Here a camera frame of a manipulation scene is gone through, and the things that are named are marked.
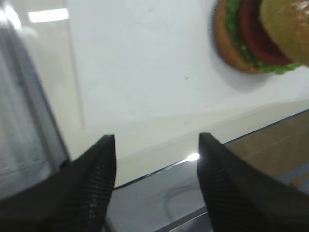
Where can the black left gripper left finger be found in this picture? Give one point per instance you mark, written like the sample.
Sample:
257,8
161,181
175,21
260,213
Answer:
75,199

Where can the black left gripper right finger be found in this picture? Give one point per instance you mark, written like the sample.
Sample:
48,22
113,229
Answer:
240,198

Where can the sesame top bun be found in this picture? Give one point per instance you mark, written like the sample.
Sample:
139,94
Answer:
287,24

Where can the silver metal baking tray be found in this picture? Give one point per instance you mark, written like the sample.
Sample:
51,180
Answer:
161,200

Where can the bottom burger bun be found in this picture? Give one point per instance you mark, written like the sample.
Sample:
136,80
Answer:
229,42

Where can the red tomato slice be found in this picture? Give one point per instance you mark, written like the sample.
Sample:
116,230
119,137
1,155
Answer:
255,36

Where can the green lettuce leaf on burger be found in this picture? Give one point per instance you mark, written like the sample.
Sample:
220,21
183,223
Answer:
243,41

